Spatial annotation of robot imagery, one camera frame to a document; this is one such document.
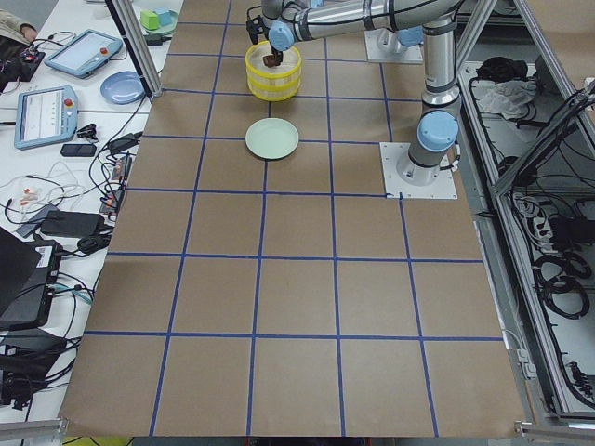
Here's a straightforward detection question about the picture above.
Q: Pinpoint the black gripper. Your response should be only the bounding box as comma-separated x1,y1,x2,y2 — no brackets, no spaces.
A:
270,42,283,65

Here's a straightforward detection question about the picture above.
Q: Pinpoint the brown bun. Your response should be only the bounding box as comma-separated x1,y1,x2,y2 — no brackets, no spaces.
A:
262,54,280,68

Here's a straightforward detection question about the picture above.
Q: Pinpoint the yellow top steamer layer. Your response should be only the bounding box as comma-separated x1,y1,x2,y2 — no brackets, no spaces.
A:
245,41,302,86

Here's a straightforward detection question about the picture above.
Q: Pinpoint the yellow steamer layer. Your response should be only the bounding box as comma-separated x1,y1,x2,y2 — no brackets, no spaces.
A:
247,77,301,102
245,41,302,86

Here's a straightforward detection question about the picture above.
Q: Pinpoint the yellow bottom steamer layer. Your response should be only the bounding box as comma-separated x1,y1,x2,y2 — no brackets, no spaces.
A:
247,77,301,102

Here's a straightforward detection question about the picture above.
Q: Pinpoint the light green plate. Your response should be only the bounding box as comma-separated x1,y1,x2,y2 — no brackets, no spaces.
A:
245,118,299,160

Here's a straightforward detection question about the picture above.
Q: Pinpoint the blue block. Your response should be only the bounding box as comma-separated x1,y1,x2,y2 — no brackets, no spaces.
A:
153,7,173,27

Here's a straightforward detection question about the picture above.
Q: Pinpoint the green plate with blocks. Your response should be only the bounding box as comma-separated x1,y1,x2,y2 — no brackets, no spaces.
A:
139,8,179,35

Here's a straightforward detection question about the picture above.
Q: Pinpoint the green block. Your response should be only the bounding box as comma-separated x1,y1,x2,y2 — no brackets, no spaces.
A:
139,10,160,31

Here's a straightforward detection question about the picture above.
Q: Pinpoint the blue plate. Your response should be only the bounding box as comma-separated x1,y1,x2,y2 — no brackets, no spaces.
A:
99,71,145,105

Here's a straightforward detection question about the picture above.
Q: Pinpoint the far teach pendant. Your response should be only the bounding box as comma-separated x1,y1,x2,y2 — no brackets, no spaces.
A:
45,30,124,78

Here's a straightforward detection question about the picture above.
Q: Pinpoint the teach pendant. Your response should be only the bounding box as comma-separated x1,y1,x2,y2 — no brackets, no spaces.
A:
14,85,78,150
45,30,124,78

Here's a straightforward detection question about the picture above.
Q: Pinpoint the black small device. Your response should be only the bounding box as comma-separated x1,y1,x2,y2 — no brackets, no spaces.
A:
60,143,97,158

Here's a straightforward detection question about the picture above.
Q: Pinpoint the white crumpled cloth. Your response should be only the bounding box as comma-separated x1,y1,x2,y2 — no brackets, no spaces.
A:
478,80,537,120

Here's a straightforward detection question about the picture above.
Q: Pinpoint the near teach pendant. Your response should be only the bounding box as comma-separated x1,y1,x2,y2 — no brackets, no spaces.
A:
14,85,78,150

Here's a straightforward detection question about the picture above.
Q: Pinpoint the black power adapter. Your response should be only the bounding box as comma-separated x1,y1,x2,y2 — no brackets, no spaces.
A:
40,211,104,238

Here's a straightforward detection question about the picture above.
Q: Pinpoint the black laptop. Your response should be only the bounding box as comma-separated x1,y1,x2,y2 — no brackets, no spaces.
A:
1,229,62,331

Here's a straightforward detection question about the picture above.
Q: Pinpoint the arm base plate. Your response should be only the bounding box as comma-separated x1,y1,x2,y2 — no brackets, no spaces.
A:
364,26,424,65
379,142,458,200

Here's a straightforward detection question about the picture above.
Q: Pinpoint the aluminium frame post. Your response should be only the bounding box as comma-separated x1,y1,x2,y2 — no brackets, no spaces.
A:
105,0,163,101

